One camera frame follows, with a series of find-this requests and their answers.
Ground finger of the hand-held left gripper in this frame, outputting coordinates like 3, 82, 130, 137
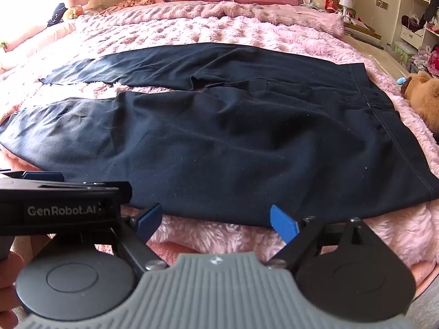
0, 169, 65, 183
40, 180, 134, 214

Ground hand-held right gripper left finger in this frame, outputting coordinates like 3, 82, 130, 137
81, 203, 169, 272

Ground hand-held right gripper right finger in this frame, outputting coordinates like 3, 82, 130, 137
266, 205, 370, 270

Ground black pants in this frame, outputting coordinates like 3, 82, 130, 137
0, 42, 439, 228

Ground person's left hand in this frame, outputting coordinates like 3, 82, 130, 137
0, 234, 57, 329

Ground pink long-fur blanket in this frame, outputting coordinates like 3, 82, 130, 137
0, 17, 439, 292

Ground pink tufted bedspread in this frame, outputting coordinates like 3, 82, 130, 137
0, 5, 347, 138

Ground large brown teddy bear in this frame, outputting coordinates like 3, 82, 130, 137
401, 71, 439, 128

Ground floral pink pillow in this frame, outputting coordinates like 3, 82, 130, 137
109, 0, 162, 8

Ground fluffy pink cushion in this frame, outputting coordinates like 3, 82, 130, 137
201, 1, 344, 37

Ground wooden nightstand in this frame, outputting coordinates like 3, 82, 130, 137
343, 16, 385, 49

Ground white shelf unit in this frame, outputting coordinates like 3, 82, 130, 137
399, 0, 439, 78

